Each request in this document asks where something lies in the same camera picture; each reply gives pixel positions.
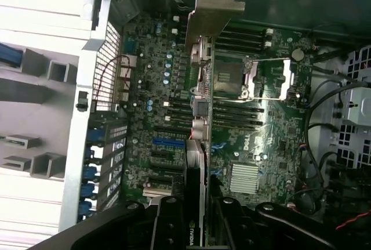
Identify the coin cell battery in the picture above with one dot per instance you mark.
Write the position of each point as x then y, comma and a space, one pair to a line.
297, 55

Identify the silver chipset heat sink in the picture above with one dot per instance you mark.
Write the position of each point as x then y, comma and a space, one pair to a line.
245, 178

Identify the grey parts rack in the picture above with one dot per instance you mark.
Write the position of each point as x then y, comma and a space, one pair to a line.
37, 93

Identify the black open pc case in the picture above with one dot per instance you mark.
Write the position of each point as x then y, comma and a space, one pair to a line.
72, 145

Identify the blue card retainer strip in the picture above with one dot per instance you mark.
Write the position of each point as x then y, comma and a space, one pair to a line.
90, 171

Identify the metal socket cover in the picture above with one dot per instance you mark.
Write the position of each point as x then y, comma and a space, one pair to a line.
285, 79

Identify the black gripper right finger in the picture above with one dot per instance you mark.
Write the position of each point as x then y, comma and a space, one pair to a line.
232, 224

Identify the metal disk bay cage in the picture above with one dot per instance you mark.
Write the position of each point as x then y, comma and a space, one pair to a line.
358, 108

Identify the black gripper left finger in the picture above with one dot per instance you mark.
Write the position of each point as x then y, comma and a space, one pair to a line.
168, 226

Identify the cpu socket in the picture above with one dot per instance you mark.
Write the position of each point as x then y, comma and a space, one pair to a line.
226, 79

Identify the blue expansion slot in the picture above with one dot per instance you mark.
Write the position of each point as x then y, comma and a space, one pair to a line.
168, 144

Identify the green motherboard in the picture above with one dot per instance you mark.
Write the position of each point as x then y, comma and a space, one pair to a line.
275, 145

